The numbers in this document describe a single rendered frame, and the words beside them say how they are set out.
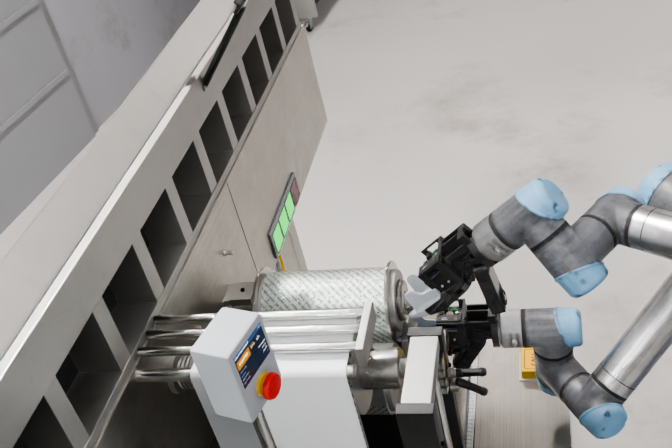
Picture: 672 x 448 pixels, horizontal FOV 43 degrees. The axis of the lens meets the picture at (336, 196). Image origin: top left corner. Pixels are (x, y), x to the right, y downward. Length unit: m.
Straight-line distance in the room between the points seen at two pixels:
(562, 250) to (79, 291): 0.73
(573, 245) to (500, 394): 0.56
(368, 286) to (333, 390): 0.34
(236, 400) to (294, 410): 0.38
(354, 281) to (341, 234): 2.37
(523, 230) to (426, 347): 0.29
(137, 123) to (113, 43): 5.20
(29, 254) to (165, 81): 0.22
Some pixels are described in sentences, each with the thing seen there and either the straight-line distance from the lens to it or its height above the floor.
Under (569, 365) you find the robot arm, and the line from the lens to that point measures 1.70.
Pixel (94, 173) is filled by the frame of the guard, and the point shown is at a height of 2.02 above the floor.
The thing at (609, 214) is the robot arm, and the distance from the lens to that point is 1.46.
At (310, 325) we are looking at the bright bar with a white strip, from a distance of 1.26.
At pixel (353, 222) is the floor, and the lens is 3.97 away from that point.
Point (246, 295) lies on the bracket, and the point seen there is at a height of 1.29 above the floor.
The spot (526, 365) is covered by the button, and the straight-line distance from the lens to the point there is 1.88.
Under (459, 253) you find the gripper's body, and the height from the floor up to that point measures 1.38.
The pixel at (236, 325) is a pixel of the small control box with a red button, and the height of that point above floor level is 1.71.
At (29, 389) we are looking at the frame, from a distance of 1.12.
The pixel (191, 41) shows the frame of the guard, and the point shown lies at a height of 2.02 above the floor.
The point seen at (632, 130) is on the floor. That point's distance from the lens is 4.36.
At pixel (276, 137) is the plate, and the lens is 1.99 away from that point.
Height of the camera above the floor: 2.28
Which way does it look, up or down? 33 degrees down
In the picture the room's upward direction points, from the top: 14 degrees counter-clockwise
